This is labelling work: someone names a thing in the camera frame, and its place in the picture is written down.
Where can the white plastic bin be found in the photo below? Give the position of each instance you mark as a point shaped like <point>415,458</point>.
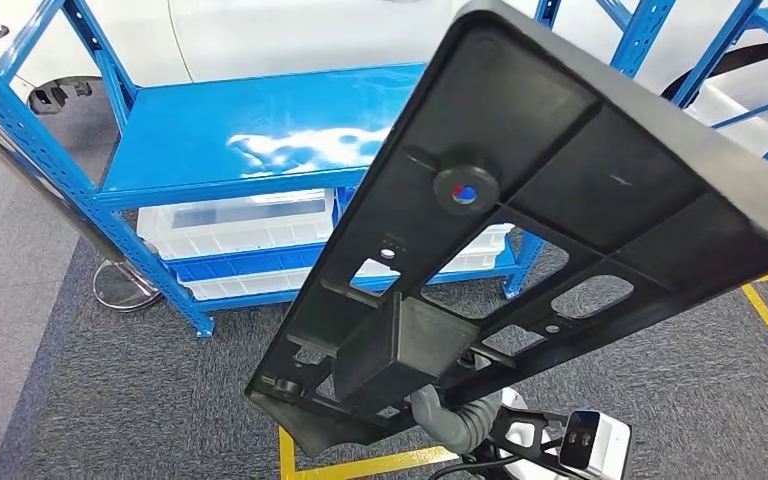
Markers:
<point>238,225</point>
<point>238,286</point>
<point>755,112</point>
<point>490,248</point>

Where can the chrome stanchion post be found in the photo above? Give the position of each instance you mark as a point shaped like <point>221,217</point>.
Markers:
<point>126,288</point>

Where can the black camera bracket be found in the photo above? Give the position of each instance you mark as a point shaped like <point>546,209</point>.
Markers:
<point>536,416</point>

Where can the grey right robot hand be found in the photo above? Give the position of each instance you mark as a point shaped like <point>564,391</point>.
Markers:
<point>430,414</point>

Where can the blue metal shelf rack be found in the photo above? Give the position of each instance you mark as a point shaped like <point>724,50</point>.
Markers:
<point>646,33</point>
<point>225,132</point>

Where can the white car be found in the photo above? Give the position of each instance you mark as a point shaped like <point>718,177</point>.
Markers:
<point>291,33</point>

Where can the black plastic plate frame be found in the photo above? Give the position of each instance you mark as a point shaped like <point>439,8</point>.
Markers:
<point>556,166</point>

